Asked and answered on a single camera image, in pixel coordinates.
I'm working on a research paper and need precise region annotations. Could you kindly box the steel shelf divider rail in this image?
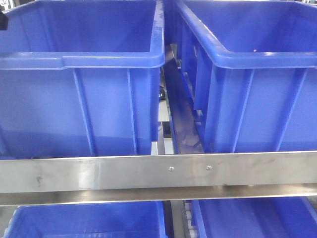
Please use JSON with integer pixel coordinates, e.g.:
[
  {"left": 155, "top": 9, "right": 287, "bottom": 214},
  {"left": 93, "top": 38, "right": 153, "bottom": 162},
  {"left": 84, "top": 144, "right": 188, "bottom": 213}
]
[{"left": 163, "top": 45, "right": 204, "bottom": 154}]

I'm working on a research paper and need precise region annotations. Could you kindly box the blue lower bin left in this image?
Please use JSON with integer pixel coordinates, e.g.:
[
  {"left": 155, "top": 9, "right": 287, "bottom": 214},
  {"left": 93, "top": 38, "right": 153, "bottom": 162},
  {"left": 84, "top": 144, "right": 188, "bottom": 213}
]
[{"left": 3, "top": 201, "right": 166, "bottom": 238}]

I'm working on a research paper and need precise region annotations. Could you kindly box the blue bin front left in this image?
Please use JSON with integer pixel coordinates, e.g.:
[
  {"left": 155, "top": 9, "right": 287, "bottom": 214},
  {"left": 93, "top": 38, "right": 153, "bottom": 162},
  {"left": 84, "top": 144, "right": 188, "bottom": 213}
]
[{"left": 0, "top": 0, "right": 164, "bottom": 159}]

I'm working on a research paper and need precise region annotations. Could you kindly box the lower roller track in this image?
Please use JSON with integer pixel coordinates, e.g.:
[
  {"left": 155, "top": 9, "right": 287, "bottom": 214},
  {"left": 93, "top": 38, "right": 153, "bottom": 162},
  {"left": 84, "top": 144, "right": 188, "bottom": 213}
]
[{"left": 182, "top": 200, "right": 199, "bottom": 238}]

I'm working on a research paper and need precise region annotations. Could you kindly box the blue bin front right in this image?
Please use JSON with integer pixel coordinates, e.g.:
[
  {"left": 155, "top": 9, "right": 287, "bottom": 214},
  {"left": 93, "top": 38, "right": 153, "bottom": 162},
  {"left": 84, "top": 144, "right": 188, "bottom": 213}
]
[{"left": 175, "top": 0, "right": 317, "bottom": 153}]

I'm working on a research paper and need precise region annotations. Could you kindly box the blue lower bin right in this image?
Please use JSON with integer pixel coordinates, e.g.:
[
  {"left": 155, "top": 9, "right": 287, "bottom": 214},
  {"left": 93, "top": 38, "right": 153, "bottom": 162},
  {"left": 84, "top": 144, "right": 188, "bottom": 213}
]
[{"left": 190, "top": 197, "right": 317, "bottom": 238}]

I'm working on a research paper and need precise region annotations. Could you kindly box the blue bin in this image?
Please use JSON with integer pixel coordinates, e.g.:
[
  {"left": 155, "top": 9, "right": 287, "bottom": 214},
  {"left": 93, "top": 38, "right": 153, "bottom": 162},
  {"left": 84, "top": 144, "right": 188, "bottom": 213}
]
[
  {"left": 3, "top": 201, "right": 166, "bottom": 238},
  {"left": 175, "top": 0, "right": 317, "bottom": 153},
  {"left": 0, "top": 0, "right": 164, "bottom": 159},
  {"left": 190, "top": 197, "right": 317, "bottom": 238}
]

